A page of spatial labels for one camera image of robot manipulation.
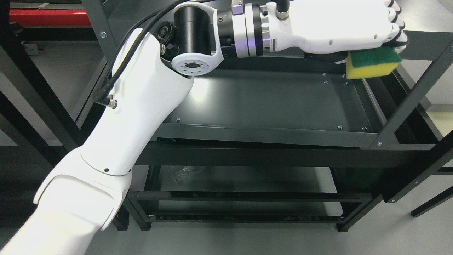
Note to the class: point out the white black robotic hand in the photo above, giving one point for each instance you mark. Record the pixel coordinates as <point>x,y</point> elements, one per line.
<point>332,26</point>

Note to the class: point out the green yellow sponge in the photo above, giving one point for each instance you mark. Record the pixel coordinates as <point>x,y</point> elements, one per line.
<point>371,63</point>

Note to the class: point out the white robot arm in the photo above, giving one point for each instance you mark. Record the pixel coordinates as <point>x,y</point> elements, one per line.
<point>84,191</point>

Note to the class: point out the dark grey metal shelf unit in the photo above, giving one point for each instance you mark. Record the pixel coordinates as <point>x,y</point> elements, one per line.
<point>286,139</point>

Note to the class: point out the red bar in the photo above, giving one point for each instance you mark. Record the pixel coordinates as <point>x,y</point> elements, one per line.
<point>50,17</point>

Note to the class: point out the black metal rack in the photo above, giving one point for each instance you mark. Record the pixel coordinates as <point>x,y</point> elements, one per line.
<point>48,79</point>

